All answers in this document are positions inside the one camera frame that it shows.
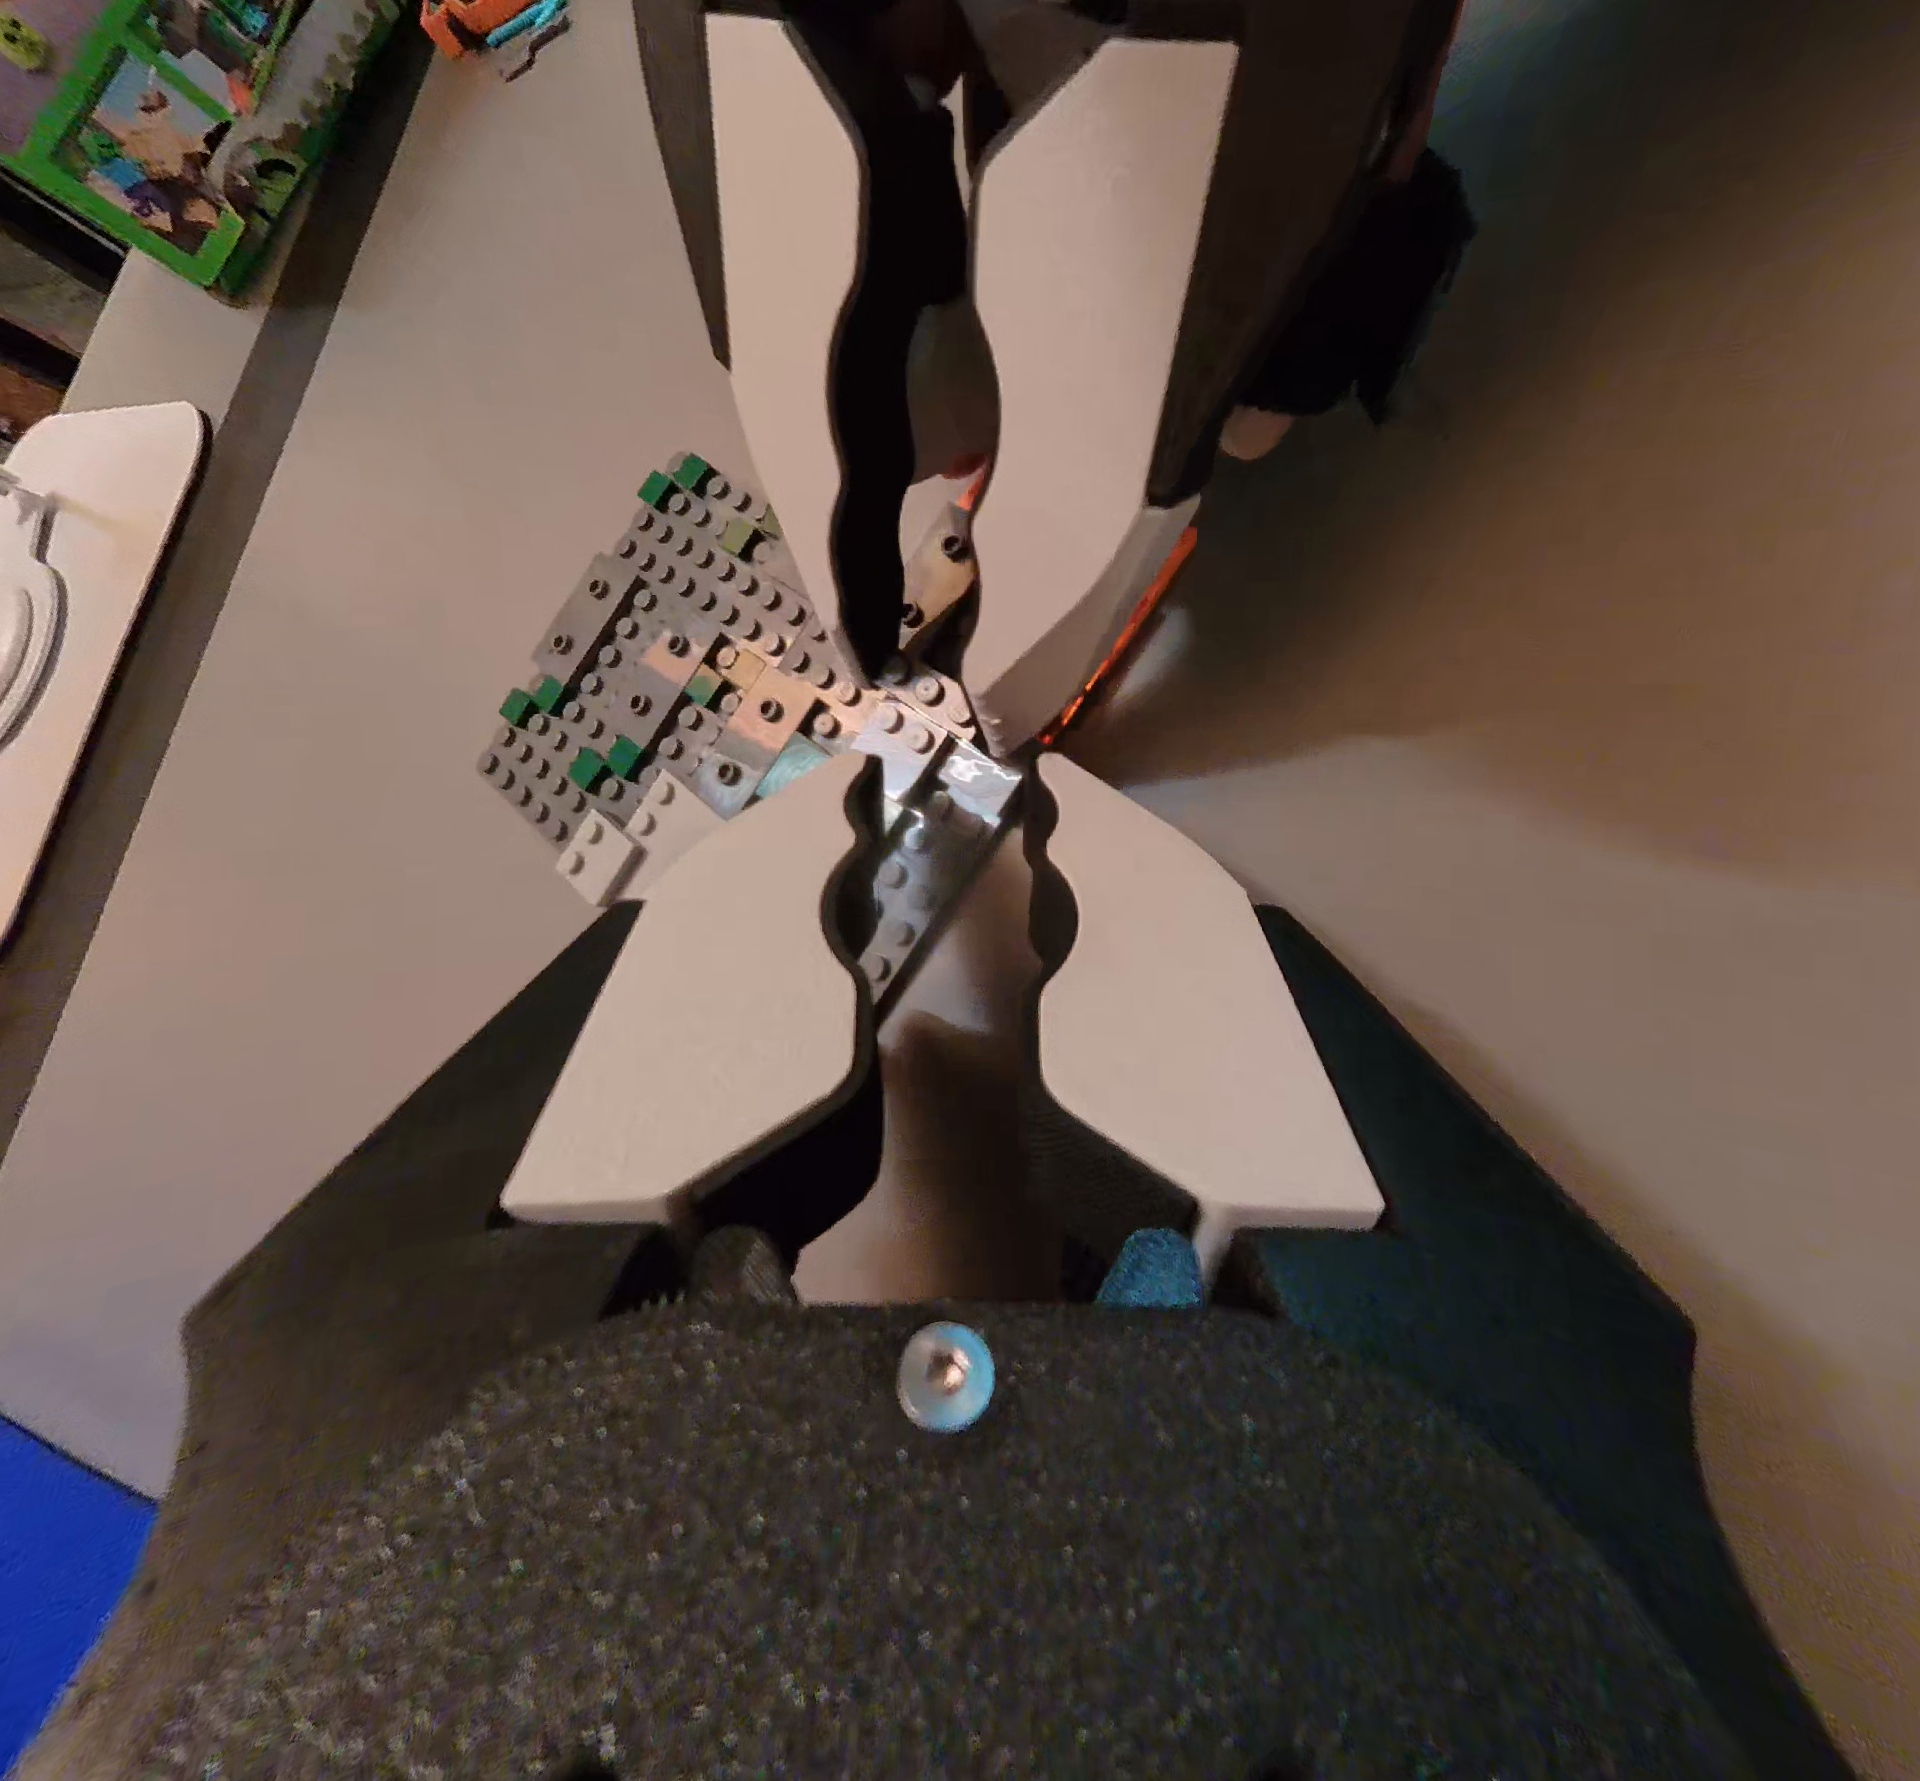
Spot blue plastic storage bin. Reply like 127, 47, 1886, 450
0, 1414, 161, 1729

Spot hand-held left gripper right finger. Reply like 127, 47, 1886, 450
1029, 756, 1388, 1250

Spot lego set box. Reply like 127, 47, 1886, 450
0, 0, 468, 298

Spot white stand base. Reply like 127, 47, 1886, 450
0, 401, 211, 945

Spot grey and orange lego build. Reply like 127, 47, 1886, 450
478, 450, 1202, 1017

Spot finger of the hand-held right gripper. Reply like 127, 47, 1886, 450
703, 8, 891, 673
964, 39, 1242, 752

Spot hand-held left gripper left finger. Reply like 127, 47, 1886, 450
498, 758, 881, 1231

